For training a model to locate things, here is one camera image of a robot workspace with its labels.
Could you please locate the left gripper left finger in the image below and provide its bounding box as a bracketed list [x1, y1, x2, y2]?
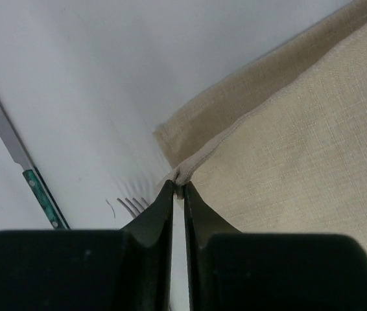
[0, 181, 174, 310]

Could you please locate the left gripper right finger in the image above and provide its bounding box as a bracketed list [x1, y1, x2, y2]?
[183, 183, 367, 310]

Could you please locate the beige cloth napkin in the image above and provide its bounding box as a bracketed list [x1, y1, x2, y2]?
[154, 1, 367, 243]

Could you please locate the silver fork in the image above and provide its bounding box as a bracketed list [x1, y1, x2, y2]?
[117, 198, 150, 219]

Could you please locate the green handled knife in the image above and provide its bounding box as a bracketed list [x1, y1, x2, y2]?
[0, 103, 70, 229]

